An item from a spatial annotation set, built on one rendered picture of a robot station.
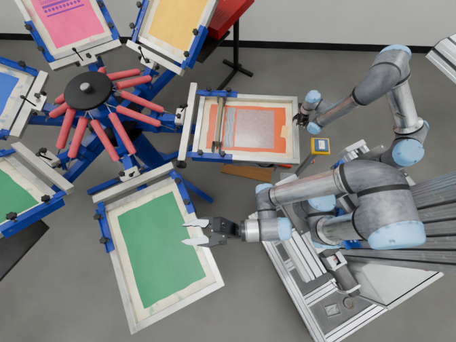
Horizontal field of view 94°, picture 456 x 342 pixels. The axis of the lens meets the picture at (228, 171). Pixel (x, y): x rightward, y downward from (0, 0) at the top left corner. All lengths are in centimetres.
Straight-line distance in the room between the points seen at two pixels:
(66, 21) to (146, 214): 171
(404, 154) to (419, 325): 206
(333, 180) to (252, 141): 103
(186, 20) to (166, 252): 172
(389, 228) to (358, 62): 345
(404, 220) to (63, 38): 246
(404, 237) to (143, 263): 135
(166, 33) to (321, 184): 175
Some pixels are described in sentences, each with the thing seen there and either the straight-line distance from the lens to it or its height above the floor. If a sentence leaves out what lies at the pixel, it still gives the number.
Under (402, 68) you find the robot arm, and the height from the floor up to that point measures 175.
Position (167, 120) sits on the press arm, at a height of 104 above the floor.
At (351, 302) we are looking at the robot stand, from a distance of 247.
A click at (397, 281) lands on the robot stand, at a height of 123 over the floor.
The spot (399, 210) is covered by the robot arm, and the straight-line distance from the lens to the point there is 64.
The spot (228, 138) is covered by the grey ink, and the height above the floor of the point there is 96.
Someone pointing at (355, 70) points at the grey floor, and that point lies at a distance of 381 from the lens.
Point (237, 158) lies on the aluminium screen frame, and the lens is 154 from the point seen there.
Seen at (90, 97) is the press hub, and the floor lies 132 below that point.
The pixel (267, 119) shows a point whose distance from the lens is 176.
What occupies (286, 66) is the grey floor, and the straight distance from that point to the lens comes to 354.
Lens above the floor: 241
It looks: 70 degrees down
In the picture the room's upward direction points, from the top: 5 degrees counter-clockwise
